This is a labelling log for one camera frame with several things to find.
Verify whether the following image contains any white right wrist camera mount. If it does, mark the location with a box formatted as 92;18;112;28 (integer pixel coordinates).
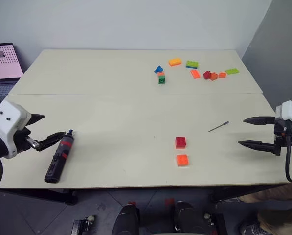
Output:
275;100;292;154

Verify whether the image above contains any black table leg frame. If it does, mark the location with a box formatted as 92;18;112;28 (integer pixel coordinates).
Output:
210;184;287;203
0;188;78;206

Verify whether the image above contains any person's tan trouser leg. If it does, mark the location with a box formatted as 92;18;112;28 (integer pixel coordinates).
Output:
238;182;292;235

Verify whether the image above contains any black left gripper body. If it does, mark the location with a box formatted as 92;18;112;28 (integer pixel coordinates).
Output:
13;126;40;153

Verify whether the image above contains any thin metal screwdriver bit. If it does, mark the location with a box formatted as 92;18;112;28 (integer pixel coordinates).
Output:
208;121;229;133

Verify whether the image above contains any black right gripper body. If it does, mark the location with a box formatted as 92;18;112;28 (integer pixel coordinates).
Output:
273;119;292;157

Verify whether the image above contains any dark rounded shape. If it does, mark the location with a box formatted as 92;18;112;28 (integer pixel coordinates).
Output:
111;203;141;235
173;201;205;235

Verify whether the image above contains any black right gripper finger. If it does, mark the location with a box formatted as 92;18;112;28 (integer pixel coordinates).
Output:
243;116;276;127
237;140;276;154

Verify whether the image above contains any black red electric screwdriver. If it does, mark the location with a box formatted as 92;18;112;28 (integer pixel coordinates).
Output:
44;130;76;184

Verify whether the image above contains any pink pegboard box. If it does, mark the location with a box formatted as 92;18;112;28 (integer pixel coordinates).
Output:
0;43;24;98

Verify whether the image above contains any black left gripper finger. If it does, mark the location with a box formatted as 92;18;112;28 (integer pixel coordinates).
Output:
25;113;46;128
34;131;67;152

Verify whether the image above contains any yellow-orange long toy brick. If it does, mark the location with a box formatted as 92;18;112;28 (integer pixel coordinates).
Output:
168;57;182;67

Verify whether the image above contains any grey patterned shoe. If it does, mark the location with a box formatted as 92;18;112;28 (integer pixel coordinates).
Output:
239;219;268;235

